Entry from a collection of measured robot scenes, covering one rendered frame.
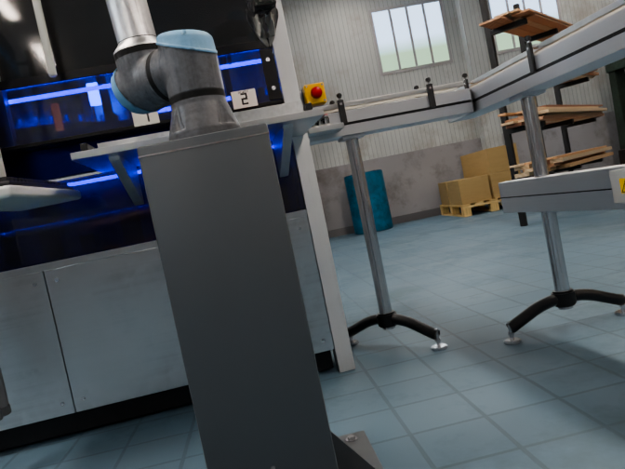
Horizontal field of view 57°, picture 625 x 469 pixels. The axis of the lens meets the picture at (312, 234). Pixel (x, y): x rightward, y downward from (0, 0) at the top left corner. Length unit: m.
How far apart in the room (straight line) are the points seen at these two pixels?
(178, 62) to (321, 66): 8.36
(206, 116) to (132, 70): 0.22
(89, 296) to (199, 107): 1.06
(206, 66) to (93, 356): 1.21
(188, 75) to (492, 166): 7.32
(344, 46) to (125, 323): 8.03
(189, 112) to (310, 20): 8.57
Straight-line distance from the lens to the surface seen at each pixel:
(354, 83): 9.57
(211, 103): 1.21
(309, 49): 9.60
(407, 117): 2.29
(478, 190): 8.31
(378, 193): 8.62
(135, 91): 1.33
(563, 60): 1.91
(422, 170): 9.62
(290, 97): 2.10
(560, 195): 2.05
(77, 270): 2.09
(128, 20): 1.37
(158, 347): 2.09
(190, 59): 1.23
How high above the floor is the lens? 0.62
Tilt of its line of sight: 3 degrees down
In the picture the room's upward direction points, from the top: 12 degrees counter-clockwise
